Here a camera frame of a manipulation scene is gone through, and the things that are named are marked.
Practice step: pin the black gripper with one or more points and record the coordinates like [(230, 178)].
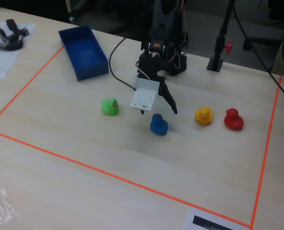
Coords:
[(165, 90)]

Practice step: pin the blue rubber duck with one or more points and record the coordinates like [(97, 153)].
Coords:
[(159, 125)]

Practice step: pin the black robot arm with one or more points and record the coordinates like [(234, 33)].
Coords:
[(166, 21)]

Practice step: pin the green rubber duck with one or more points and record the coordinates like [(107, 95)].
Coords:
[(108, 107)]

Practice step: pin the yellow rubber duck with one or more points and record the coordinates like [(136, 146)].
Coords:
[(204, 117)]

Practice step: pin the red rubber duck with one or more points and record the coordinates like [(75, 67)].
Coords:
[(233, 121)]

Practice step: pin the blue plastic box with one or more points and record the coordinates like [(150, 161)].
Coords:
[(84, 49)]

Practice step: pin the orange tape line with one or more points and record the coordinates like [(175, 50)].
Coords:
[(24, 88), (267, 148), (108, 173)]

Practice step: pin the red clamp knob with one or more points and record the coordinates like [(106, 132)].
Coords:
[(229, 46)]

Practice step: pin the white paper with black bar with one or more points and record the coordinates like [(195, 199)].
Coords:
[(204, 221)]

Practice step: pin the black office chair base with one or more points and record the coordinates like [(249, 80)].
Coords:
[(264, 39)]

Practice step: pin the grey black hand tool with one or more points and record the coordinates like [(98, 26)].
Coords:
[(12, 43)]

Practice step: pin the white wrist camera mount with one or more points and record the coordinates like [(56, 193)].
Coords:
[(144, 97)]

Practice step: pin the black camera stand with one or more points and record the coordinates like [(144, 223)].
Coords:
[(219, 45)]

